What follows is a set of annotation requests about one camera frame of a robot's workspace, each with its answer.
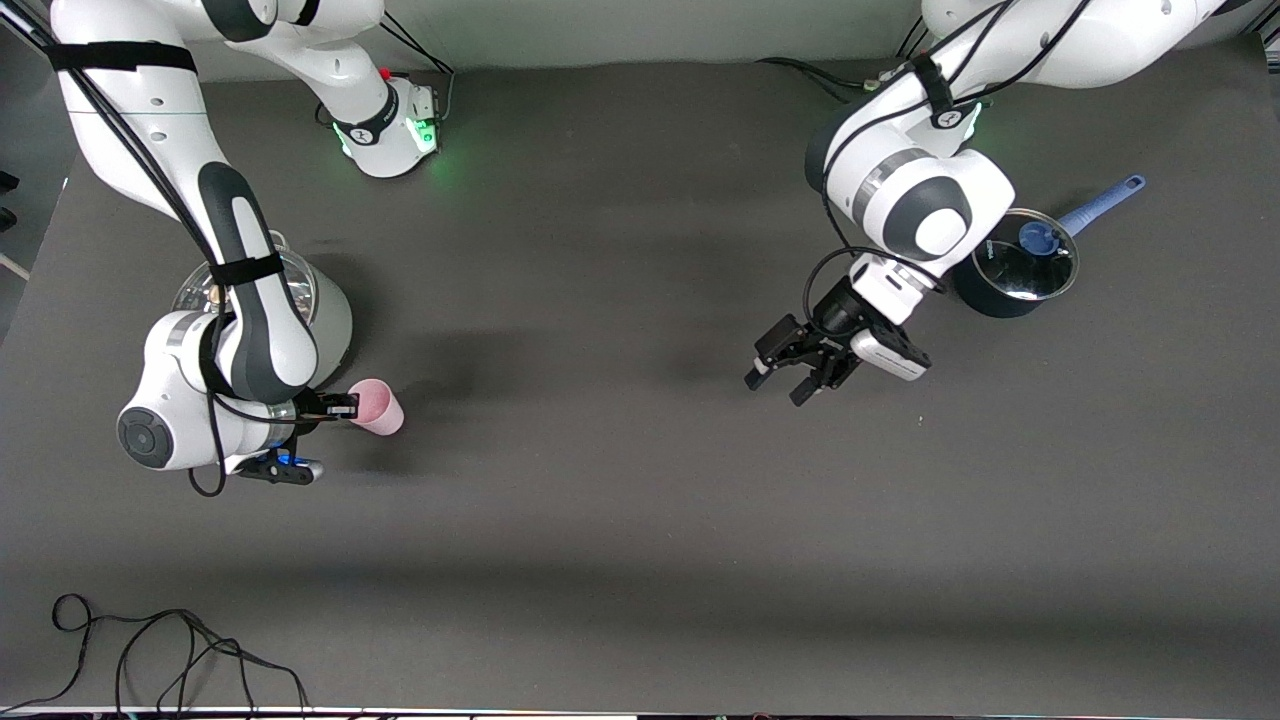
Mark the black diagonal frame rail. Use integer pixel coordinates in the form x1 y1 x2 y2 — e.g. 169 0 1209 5
0 0 53 46

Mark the dark grey table mat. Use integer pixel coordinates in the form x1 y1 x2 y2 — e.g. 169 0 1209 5
0 35 1280 716

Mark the dark blue saucepan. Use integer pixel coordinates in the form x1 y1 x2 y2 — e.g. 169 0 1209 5
952 174 1148 319

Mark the pale green stockpot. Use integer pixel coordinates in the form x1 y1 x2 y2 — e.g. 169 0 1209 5
172 230 353 396

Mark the pink plastic cup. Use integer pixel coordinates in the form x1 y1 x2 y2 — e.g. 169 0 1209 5
347 378 406 437

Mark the black right arm wrist cable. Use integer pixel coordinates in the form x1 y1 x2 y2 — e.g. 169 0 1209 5
50 20 331 499

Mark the black left arm wrist cable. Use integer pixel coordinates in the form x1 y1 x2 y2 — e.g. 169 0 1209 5
803 0 1096 333

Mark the glass stockpot lid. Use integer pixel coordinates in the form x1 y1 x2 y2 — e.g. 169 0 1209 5
175 243 318 323

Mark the glass lid blue knob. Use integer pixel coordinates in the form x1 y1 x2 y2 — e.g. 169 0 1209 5
975 208 1080 302

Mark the thin black loose cable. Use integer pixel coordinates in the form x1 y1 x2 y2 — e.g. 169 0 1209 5
0 594 309 716

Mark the black right arm base cable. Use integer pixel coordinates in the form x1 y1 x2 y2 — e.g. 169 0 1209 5
315 12 456 131

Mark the black arm wrist cable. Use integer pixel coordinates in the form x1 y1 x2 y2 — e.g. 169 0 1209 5
50 20 331 499
803 0 1096 333

